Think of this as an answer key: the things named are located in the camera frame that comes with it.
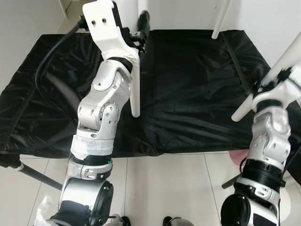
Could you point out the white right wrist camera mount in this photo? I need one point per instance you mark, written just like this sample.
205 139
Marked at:
282 92

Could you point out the pink plastic object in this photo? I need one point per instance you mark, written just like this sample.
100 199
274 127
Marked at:
240 157

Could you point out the black robot right foot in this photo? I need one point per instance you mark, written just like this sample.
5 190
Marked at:
175 221

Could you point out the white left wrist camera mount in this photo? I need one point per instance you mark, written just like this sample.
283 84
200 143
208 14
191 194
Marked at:
106 28

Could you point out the white plastic table leg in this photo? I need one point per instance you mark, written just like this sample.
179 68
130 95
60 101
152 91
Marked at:
135 94
221 19
277 66

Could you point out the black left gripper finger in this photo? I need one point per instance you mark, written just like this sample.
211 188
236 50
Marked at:
144 23

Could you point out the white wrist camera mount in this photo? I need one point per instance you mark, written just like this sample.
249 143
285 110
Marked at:
282 92
106 28

